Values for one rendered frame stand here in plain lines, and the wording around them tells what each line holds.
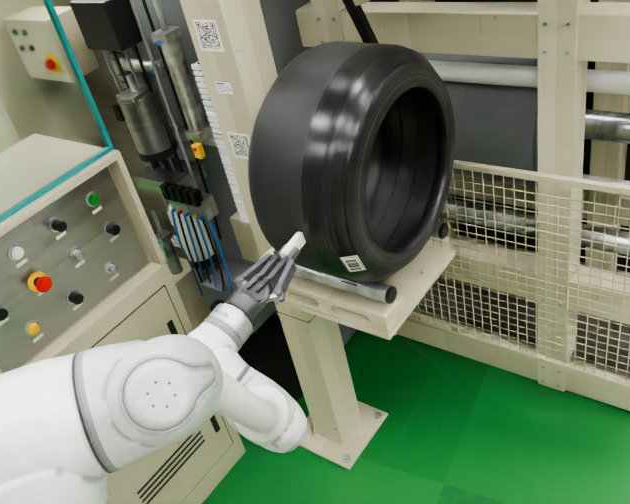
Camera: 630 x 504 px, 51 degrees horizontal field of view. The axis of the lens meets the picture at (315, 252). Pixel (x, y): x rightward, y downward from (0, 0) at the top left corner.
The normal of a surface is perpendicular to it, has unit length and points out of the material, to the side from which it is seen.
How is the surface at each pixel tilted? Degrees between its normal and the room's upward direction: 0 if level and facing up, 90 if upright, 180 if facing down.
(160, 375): 55
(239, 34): 90
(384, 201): 35
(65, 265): 90
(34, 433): 47
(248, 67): 90
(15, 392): 9
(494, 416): 0
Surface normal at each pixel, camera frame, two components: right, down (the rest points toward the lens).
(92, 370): -0.21, -0.69
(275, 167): -0.60, 0.15
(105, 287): 0.80, 0.22
